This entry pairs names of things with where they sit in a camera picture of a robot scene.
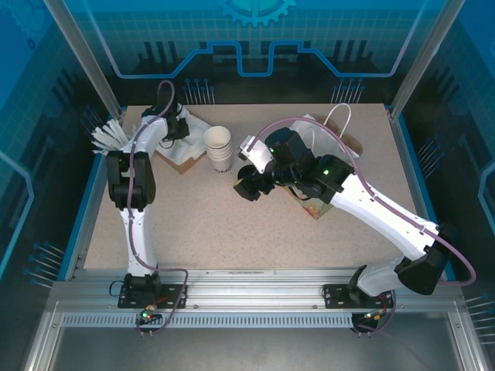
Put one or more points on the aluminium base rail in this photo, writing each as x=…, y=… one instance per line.
x=251, y=293

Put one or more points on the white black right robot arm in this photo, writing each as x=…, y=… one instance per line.
x=379, y=216

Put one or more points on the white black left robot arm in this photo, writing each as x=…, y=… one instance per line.
x=137, y=239

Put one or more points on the stack of white napkins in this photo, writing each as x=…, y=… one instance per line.
x=195, y=131

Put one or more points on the brown cardboard napkin box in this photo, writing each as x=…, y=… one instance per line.
x=185, y=165

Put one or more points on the printed paper gift bag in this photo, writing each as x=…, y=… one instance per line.
x=321, y=133

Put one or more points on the stack of white paper cups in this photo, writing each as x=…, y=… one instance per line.
x=217, y=143

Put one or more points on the aluminium frame post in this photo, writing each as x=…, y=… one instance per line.
x=423, y=58
x=90, y=65

